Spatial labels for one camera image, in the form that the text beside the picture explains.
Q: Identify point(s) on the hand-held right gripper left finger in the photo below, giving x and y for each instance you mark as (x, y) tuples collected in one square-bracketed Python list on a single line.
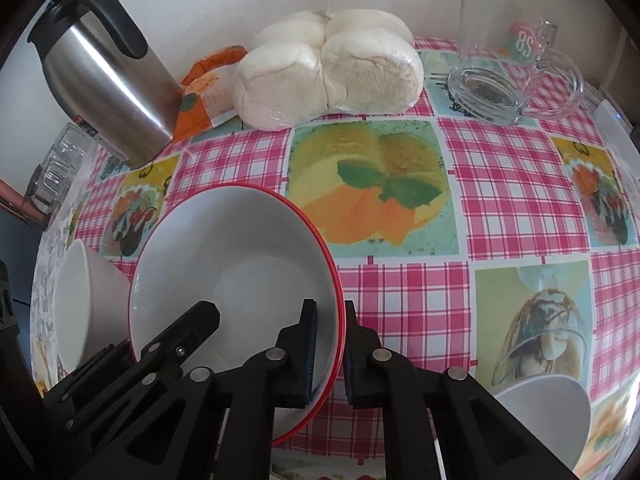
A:
[(310, 355)]

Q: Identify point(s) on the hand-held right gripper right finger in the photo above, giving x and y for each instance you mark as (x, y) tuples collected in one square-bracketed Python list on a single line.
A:
[(352, 362)]

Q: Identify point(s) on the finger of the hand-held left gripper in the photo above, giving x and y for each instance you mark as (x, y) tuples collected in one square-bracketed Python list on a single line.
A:
[(190, 330)]

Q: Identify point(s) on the strawberry print bowl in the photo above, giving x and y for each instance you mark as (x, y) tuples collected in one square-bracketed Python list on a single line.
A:
[(240, 260)]

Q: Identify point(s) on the plain white bowl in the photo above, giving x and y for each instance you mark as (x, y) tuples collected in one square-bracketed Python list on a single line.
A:
[(80, 300)]

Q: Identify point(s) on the small pale bowl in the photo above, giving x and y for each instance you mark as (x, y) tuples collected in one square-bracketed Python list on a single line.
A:
[(545, 410)]

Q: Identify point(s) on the pink checked picture tablecloth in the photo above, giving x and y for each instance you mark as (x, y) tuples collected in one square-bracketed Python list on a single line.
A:
[(410, 300)]

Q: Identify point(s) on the dark blue cabinet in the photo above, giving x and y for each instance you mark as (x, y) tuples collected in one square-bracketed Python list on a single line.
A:
[(15, 245)]

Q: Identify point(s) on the clear glass cup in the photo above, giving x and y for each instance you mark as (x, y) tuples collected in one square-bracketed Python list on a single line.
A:
[(70, 145), (55, 180)]

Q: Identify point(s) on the pink padded strip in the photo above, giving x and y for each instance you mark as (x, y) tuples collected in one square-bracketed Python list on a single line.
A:
[(15, 205)]

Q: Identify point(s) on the orange snack packet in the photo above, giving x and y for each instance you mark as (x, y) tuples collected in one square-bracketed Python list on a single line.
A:
[(200, 105)]

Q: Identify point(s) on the stainless steel thermos jug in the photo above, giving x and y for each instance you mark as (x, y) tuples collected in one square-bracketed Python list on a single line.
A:
[(110, 90)]

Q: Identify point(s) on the bag of white steamed buns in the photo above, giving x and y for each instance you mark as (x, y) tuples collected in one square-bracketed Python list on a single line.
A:
[(350, 70)]

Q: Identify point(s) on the glass ashtray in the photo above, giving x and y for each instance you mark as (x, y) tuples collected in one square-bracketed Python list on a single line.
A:
[(480, 92)]

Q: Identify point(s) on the glass mug with printed label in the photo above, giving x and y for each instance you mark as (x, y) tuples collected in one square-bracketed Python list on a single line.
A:
[(525, 42)]

